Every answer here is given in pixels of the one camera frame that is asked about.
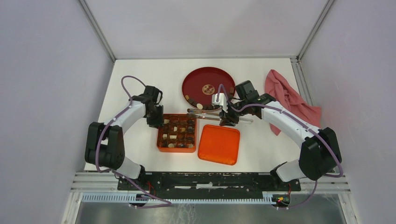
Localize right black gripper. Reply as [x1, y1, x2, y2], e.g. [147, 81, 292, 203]
[219, 99, 248, 127]

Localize metal tongs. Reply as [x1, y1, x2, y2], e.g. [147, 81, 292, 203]
[186, 108, 255, 124]

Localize round red tray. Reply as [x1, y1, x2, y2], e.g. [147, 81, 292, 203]
[182, 67, 235, 111]

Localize orange chocolate box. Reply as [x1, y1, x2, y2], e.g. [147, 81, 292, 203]
[156, 114, 198, 153]

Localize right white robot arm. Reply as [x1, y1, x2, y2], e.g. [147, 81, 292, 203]
[212, 80, 344, 190]

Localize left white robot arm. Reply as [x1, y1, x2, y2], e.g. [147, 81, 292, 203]
[85, 85, 164, 190]

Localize orange box lid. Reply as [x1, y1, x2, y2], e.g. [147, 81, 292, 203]
[198, 125, 240, 166]

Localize pink cloth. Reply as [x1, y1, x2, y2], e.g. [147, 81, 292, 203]
[264, 70, 322, 127]

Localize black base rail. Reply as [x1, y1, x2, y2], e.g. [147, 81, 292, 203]
[136, 172, 301, 199]

